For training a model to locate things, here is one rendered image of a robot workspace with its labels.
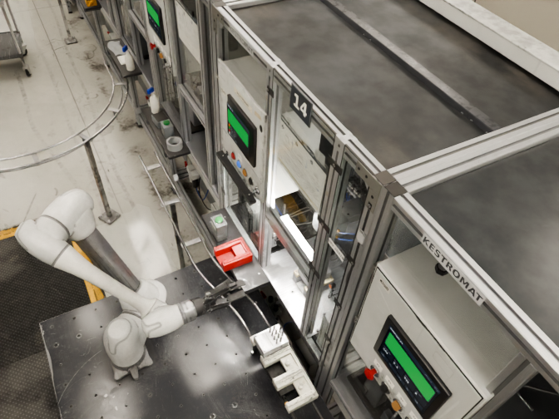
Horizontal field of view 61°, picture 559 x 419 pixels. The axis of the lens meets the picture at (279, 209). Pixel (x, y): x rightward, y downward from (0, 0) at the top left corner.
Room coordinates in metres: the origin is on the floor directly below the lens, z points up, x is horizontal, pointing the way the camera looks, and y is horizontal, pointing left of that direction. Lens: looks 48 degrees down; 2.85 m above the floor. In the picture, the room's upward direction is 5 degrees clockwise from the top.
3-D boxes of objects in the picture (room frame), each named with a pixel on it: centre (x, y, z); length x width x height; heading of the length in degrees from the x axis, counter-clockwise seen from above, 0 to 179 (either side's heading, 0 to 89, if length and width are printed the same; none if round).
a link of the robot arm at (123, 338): (0.95, 0.65, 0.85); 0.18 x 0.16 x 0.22; 165
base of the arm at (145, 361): (0.92, 0.64, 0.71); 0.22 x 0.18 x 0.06; 32
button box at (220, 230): (1.54, 0.29, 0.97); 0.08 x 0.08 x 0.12; 32
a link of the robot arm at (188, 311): (0.96, 0.34, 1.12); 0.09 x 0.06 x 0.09; 32
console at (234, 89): (1.60, 0.09, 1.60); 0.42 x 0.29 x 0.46; 32
